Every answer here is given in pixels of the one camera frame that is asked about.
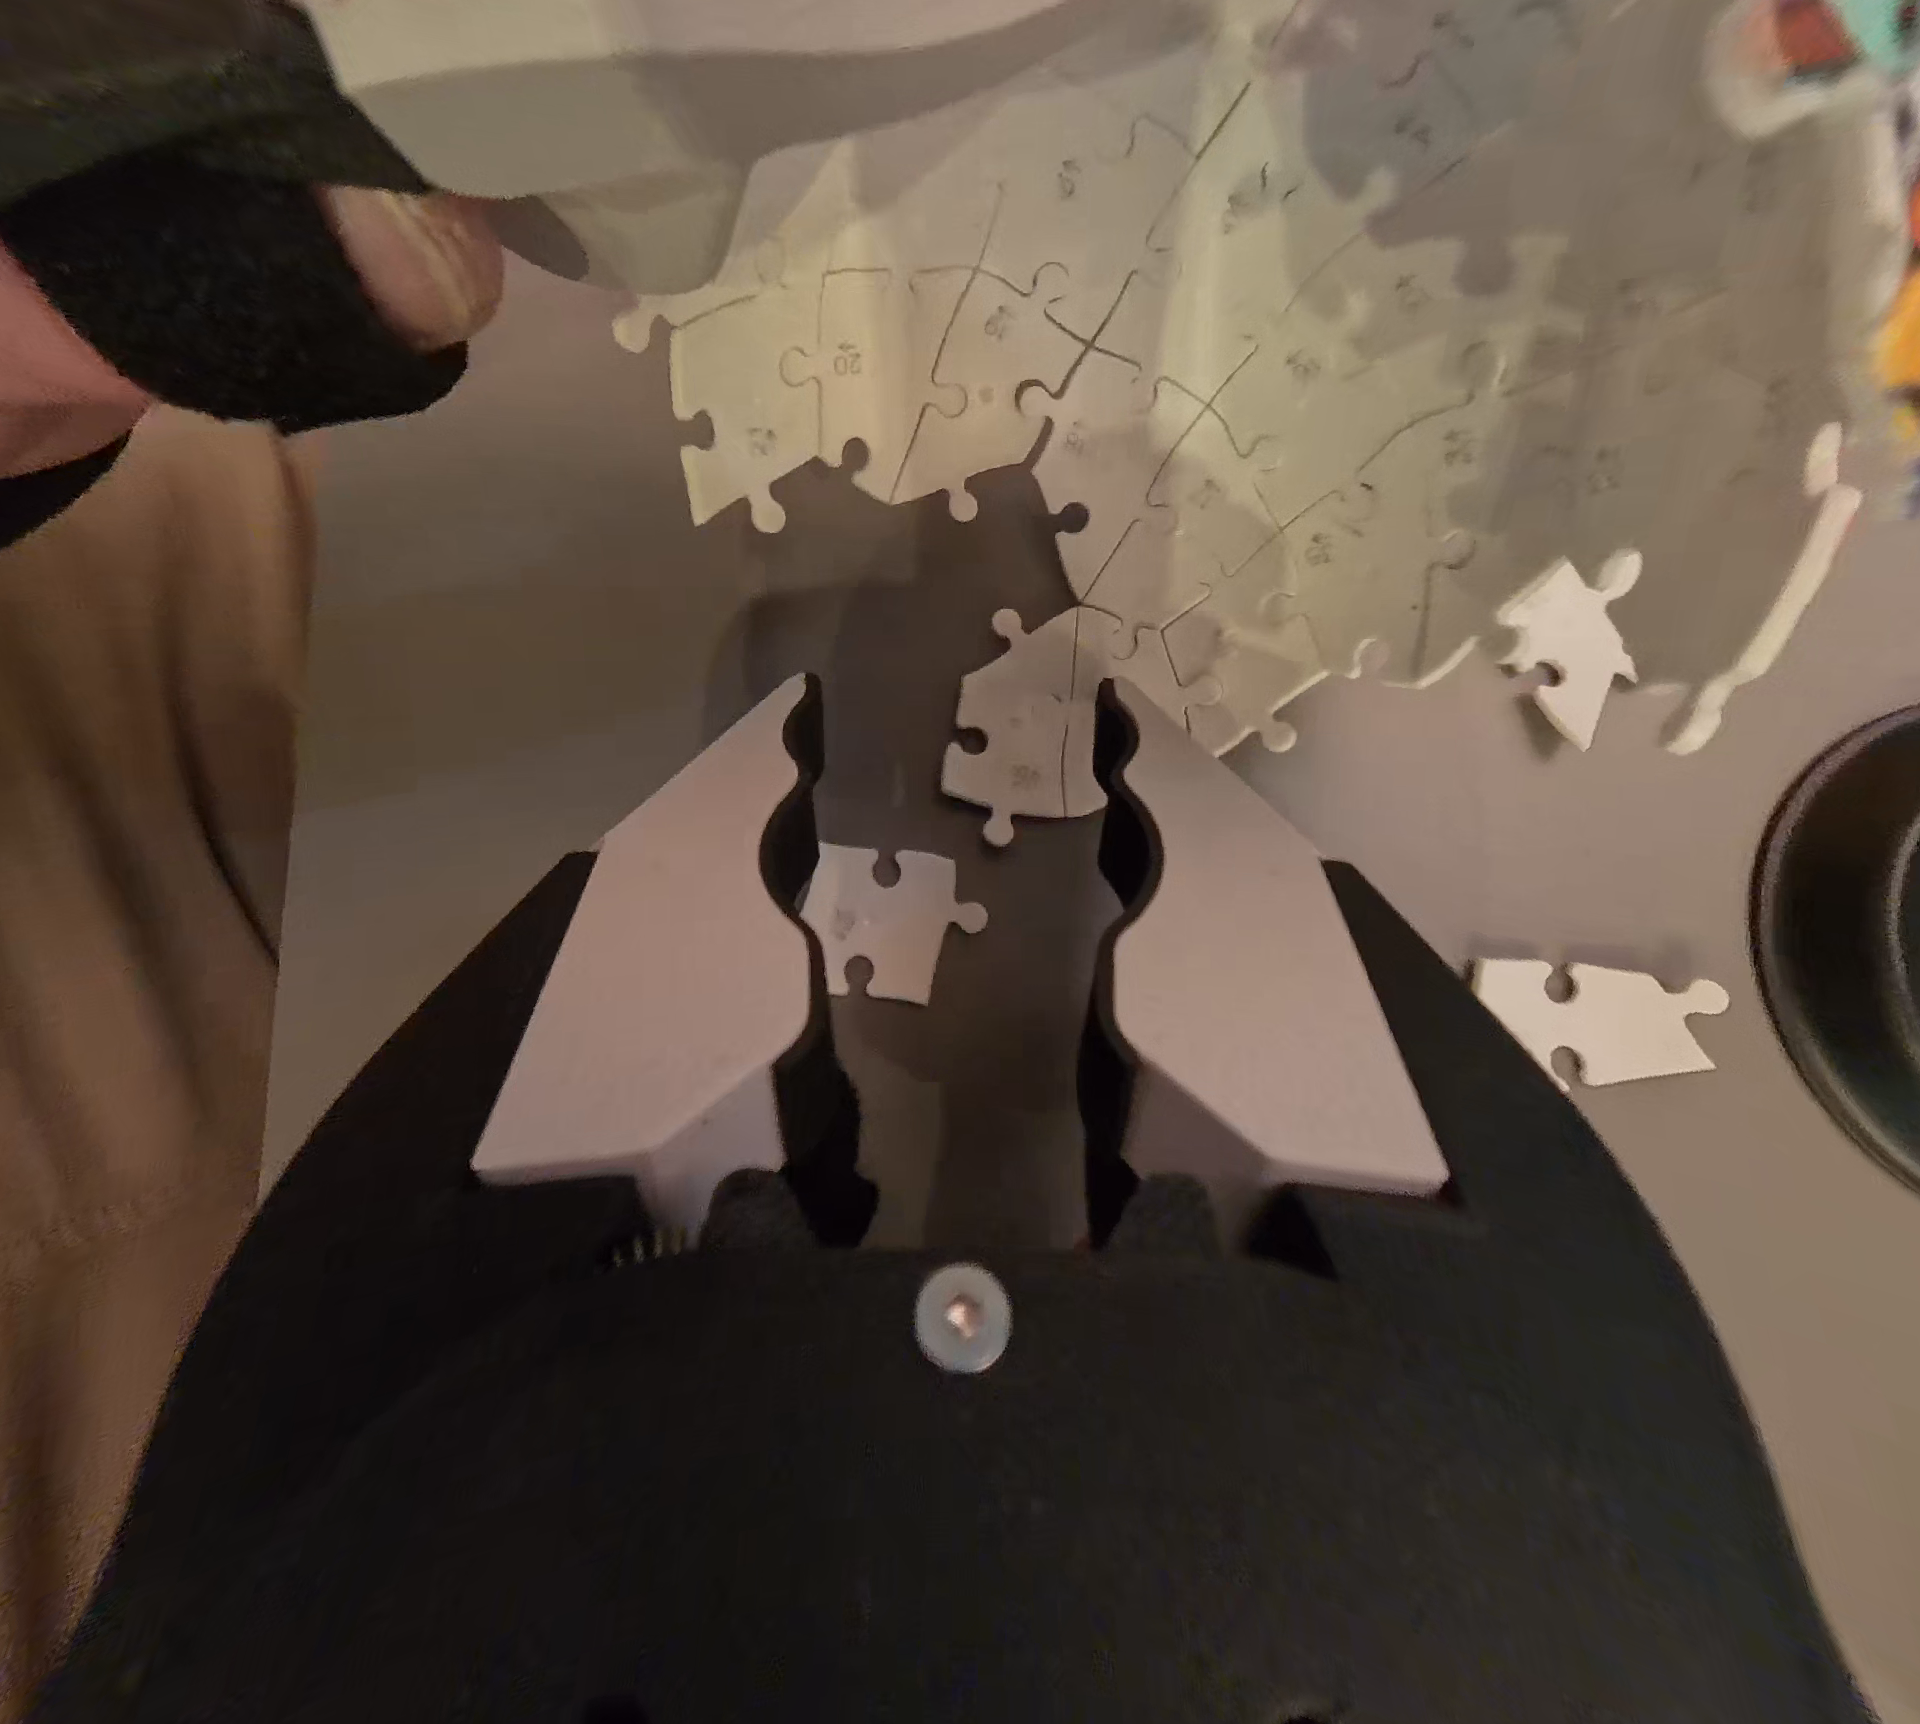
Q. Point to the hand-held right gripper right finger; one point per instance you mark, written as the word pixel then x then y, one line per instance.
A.
pixel 1274 1019

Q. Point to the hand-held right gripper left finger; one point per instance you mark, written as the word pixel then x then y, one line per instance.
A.
pixel 661 1004

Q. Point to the white puzzle piece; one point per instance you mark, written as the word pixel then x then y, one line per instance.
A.
pixel 1612 1028
pixel 884 928
pixel 1575 645
pixel 1022 764

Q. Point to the partly built puzzle ball shell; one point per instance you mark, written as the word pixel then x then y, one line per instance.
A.
pixel 1274 405

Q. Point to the person's left hand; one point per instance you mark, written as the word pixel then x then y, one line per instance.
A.
pixel 427 270

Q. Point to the person's tan clothing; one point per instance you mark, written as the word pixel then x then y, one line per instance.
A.
pixel 134 928

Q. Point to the black round container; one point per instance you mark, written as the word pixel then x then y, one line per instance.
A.
pixel 1861 959

